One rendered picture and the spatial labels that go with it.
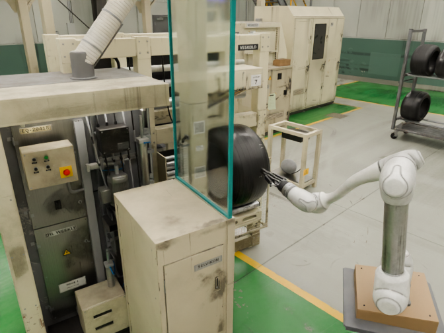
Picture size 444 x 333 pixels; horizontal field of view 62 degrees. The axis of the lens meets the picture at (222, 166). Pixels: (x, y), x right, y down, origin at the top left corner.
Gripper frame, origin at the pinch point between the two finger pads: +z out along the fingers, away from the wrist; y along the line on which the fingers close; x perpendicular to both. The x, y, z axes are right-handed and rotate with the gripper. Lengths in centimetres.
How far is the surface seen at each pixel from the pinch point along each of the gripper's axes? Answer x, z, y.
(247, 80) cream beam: -40, 56, -21
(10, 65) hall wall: 159, 914, 63
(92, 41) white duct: -69, 62, 82
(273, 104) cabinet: 113, 344, -312
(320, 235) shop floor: 130, 41, -129
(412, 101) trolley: 76, 186, -492
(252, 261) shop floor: 130, 44, -42
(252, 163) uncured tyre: -4.2, 6.8, 5.7
